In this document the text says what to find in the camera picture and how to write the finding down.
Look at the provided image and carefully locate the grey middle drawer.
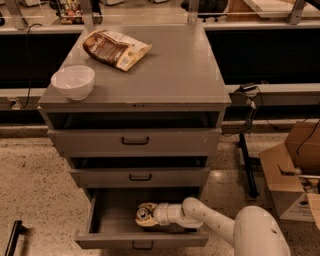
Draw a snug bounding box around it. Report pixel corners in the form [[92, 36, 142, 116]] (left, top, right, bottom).
[[70, 167, 209, 188]]

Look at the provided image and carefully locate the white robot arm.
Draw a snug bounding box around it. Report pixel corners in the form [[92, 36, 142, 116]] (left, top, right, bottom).
[[135, 197, 291, 256]]

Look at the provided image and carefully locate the grey open bottom drawer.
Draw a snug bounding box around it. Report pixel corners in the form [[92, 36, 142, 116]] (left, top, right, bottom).
[[75, 187, 209, 250]]

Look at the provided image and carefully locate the brown cardboard box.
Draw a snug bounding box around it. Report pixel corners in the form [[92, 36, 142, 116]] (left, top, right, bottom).
[[259, 122, 320, 229]]

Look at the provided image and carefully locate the brown chip bag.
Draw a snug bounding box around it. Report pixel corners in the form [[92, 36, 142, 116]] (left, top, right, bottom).
[[82, 29, 152, 72]]

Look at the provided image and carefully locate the red coke can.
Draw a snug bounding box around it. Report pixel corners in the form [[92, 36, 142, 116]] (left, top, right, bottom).
[[136, 207, 153, 221]]

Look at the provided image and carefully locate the snack rack background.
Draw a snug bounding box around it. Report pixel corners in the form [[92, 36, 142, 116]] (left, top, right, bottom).
[[57, 0, 83, 25]]

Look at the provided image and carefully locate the grey top drawer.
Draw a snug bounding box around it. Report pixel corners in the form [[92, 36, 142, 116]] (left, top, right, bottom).
[[48, 128, 221, 157]]

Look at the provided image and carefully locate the black cable left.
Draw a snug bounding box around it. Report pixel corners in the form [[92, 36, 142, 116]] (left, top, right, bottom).
[[20, 23, 44, 110]]

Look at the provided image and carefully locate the white bowl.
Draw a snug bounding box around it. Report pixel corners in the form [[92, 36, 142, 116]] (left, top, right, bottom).
[[51, 65, 95, 100]]

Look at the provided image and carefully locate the grey drawer cabinet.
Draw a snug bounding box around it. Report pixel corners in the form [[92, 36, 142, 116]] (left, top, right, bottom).
[[37, 23, 232, 201]]

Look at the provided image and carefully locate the black stand leg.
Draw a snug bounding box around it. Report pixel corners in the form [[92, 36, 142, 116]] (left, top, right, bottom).
[[239, 133, 259, 198]]

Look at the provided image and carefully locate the black power adapter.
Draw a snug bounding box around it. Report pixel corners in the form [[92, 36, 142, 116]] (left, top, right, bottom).
[[240, 83, 257, 92]]

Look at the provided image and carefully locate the black bar bottom left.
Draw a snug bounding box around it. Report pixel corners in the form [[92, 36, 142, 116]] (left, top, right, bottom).
[[5, 220, 26, 256]]

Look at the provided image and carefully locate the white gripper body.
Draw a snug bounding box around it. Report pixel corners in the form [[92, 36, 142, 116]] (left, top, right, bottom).
[[153, 203, 170, 225]]

